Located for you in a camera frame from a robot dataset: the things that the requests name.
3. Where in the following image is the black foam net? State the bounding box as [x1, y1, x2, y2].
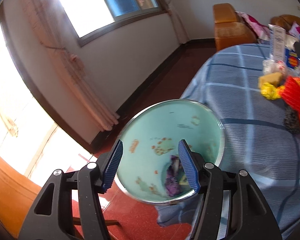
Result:
[283, 105, 300, 134]

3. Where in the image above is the pink floral pillow on sofa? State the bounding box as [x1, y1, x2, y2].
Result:
[288, 21, 300, 38]

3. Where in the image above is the orange leather sofa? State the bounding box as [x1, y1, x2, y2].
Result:
[270, 15, 300, 31]

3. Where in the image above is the blue Look milk carton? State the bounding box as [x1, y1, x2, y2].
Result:
[285, 35, 299, 69]

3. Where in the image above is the purple snack wrapper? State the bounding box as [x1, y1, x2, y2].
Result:
[164, 155, 183, 197]

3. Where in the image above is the wooden door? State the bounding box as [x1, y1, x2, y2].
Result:
[0, 156, 41, 238]

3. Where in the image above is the pink curtain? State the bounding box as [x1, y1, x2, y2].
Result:
[21, 0, 119, 132]
[162, 0, 190, 44]

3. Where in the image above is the yellow wrapper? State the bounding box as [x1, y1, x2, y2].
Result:
[260, 82, 285, 100]

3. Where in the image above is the blue plaid tablecloth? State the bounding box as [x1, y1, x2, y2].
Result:
[154, 43, 300, 239]

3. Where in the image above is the window with dark frame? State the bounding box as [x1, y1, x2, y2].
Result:
[59, 0, 164, 47]

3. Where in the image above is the orange leather armchair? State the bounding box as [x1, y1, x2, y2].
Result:
[213, 3, 257, 51]

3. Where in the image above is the pink curtain right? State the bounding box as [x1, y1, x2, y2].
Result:
[162, 0, 190, 44]

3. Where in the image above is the clear plastic bag red print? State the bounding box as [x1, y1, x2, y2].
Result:
[263, 59, 288, 77]

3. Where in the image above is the yellow sponge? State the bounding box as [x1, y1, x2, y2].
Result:
[258, 72, 283, 89]

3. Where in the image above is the mint green trash bin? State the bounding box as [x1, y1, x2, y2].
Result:
[115, 99, 225, 206]

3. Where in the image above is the red foam fruit net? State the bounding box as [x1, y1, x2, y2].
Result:
[280, 76, 300, 120]

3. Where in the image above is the white tall carton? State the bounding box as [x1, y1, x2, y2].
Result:
[269, 24, 286, 62]

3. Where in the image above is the pink curtain left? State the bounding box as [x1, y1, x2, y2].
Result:
[21, 0, 119, 132]

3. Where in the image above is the pink floral pillow on armchair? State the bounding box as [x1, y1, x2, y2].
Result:
[236, 11, 270, 41]

